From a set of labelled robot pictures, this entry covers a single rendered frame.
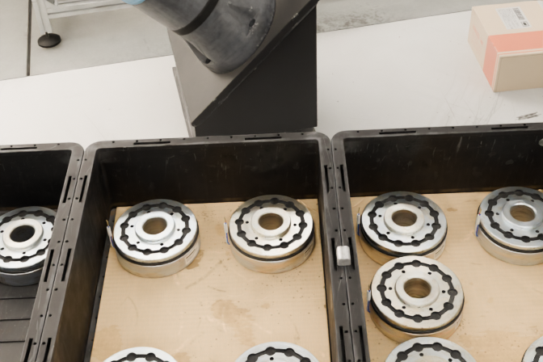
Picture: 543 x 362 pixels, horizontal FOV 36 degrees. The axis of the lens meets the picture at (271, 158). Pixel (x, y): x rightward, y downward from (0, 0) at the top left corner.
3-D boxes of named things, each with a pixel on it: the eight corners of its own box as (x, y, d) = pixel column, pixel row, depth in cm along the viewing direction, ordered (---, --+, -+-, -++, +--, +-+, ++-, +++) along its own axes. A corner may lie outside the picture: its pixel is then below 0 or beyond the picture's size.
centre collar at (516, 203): (494, 204, 100) (495, 200, 100) (534, 199, 101) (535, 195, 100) (509, 233, 97) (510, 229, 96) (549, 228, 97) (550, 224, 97)
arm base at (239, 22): (204, 26, 134) (157, -7, 128) (270, -32, 126) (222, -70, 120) (209, 91, 124) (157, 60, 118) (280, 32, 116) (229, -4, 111)
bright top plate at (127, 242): (115, 207, 103) (114, 203, 103) (195, 197, 104) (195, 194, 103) (113, 267, 96) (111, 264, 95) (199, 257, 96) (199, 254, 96)
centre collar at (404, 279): (389, 276, 92) (389, 273, 92) (431, 271, 93) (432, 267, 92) (401, 312, 89) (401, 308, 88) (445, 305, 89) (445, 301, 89)
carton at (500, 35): (467, 40, 154) (472, 6, 149) (529, 35, 155) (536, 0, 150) (493, 92, 142) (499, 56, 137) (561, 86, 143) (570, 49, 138)
